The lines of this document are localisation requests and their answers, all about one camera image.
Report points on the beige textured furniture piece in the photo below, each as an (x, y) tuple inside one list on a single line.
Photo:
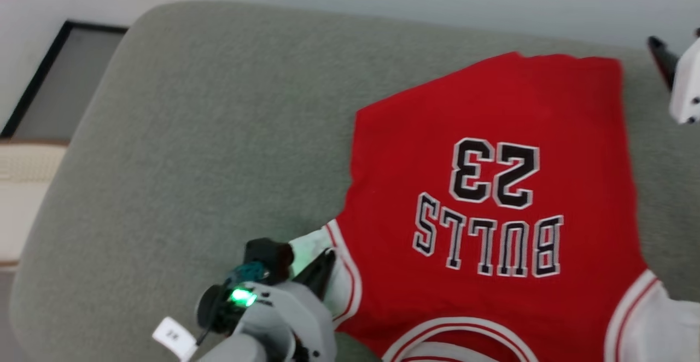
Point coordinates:
[(22, 198)]

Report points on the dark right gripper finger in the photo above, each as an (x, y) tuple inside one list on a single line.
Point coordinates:
[(663, 58)]

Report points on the red and white basketball jersey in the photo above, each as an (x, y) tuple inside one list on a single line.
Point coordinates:
[(492, 198)]

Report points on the black baseboard strip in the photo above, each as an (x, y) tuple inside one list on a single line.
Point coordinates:
[(37, 80)]

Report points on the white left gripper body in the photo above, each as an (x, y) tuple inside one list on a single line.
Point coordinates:
[(290, 318)]

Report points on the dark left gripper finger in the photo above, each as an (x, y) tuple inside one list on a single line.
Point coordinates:
[(321, 274)]

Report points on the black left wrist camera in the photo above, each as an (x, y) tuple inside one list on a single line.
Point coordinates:
[(268, 255)]

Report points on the white paper tag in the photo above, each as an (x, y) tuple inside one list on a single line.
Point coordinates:
[(174, 337)]

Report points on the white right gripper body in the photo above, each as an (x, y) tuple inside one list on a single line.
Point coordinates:
[(688, 83)]

